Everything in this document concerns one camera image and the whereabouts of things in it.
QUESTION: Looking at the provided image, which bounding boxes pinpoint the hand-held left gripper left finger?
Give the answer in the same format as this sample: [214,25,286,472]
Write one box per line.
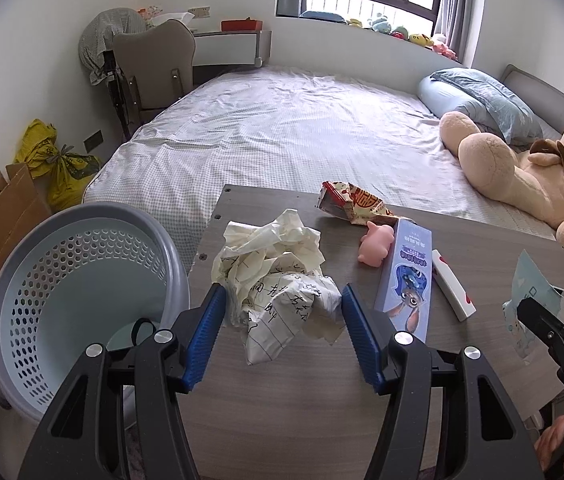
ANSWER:
[16,282,227,480]

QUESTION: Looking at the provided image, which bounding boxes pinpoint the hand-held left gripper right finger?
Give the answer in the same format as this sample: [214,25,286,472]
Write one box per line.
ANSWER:
[341,282,548,480]

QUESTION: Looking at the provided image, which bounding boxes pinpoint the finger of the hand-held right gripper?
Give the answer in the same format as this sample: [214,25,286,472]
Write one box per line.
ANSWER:
[516,297,564,356]

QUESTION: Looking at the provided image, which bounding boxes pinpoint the light blue printed wrapper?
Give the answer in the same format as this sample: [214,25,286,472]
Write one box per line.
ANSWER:
[502,249,564,361]

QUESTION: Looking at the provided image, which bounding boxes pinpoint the black elastic band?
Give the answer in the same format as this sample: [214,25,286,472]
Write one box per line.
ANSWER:
[130,317,159,348]

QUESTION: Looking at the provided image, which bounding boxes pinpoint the blue cartoon rabbit box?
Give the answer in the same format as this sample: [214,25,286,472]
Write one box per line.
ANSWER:
[374,219,434,346]

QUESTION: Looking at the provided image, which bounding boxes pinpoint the lined written paper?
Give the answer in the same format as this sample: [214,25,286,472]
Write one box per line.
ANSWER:
[234,270,343,367]

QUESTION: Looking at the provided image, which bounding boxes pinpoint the white box with red marks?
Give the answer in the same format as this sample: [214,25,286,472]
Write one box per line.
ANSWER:
[431,249,477,322]

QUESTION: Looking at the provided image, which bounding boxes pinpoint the pink pig toy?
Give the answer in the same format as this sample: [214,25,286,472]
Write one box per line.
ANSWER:
[358,220,395,265]

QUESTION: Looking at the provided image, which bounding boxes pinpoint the cream paper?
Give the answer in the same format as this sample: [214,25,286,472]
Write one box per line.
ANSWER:
[210,208,326,328]

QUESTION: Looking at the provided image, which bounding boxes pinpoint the red patterned snack packet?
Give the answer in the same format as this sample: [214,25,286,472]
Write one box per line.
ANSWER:
[317,181,415,231]

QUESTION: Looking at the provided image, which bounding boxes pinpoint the blue-grey perforated plastic basket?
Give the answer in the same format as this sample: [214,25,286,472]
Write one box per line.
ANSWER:
[0,201,191,423]

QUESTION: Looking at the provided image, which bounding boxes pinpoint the person's right hand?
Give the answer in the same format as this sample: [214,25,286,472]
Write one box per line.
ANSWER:
[533,409,564,468]

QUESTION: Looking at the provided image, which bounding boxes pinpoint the large beige teddy bear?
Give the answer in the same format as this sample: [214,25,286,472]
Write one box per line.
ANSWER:
[438,111,564,257]

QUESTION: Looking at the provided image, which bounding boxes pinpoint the yellow plastic bag with ribbon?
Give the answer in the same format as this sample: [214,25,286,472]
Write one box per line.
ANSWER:
[46,147,103,211]

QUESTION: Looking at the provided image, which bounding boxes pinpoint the bed with checked sheet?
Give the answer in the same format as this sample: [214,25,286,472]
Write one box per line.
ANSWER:
[83,64,564,281]

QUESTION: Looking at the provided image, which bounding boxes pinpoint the grey bed headboard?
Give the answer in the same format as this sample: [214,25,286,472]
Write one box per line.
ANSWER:
[501,64,564,136]

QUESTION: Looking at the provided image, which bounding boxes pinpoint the light blue pillow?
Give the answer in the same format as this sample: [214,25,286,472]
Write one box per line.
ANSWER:
[429,66,544,145]

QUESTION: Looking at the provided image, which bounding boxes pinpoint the brown cardboard box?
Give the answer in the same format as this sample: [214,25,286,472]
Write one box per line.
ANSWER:
[0,162,52,276]

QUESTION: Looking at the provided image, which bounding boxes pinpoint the pale blue bolster pillow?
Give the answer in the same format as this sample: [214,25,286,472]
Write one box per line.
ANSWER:
[416,75,488,126]

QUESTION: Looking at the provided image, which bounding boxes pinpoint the grey-brown upholstered chair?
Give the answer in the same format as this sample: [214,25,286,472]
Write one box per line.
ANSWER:
[103,22,197,141]

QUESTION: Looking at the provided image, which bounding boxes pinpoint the row of plush toys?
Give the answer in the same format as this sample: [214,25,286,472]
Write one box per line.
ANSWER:
[347,12,460,61]

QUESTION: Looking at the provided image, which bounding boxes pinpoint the grey garment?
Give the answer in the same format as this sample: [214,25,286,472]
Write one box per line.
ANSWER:
[78,6,147,86]

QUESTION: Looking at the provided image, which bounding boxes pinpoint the blue cushion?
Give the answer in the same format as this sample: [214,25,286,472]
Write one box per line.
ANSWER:
[299,9,347,23]

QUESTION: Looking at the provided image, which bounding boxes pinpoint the dark framed window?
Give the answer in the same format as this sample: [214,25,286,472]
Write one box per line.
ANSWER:
[274,0,473,63]

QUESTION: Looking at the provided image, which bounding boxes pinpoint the white wall desk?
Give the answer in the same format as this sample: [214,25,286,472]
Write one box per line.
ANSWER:
[189,29,273,68]

